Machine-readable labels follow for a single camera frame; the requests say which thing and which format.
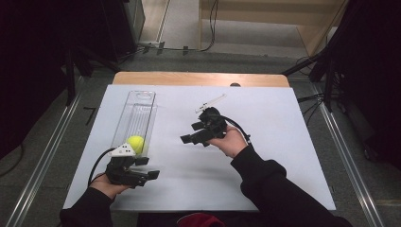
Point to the yellow tennis ball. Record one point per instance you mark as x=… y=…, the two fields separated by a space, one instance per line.
x=136 y=144

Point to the white table board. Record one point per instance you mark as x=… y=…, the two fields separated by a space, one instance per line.
x=283 y=142

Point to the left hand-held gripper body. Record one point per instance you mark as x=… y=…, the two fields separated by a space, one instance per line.
x=121 y=171

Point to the person's left hand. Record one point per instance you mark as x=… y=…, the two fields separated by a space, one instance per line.
x=105 y=187

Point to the wooden table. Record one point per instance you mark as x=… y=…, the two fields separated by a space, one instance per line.
x=195 y=78

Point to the dark cabinet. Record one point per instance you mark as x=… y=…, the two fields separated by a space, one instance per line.
x=126 y=25

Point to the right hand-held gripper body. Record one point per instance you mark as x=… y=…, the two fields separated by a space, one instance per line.
x=212 y=126

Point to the black metal stand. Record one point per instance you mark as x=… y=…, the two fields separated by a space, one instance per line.
x=324 y=69
x=71 y=78

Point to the red cloth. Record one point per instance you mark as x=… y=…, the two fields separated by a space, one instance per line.
x=200 y=220

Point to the light wooden shelf unit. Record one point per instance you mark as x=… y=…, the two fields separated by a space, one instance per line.
x=271 y=19

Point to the metal floor rail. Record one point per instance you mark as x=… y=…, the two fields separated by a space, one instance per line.
x=41 y=167
x=350 y=157

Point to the person's right hand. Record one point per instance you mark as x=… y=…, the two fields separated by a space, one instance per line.
x=231 y=142

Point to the black curtain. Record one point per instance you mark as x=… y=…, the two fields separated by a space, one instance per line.
x=372 y=75
x=28 y=72

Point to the clear plastic long container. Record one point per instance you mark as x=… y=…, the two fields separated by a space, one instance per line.
x=137 y=116

